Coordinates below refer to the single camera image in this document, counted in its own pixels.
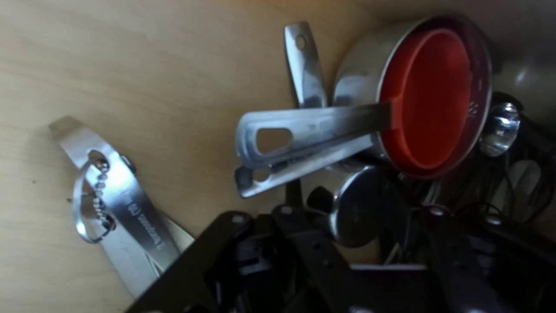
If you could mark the large metal cup red insert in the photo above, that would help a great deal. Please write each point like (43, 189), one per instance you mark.
(418, 89)

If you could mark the small metal measuring cup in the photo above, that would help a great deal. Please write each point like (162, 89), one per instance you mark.
(354, 202)

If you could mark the metal measuring spoons on ring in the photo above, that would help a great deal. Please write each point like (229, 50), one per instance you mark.
(112, 209)

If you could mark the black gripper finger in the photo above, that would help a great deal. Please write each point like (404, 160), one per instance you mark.
(295, 198)

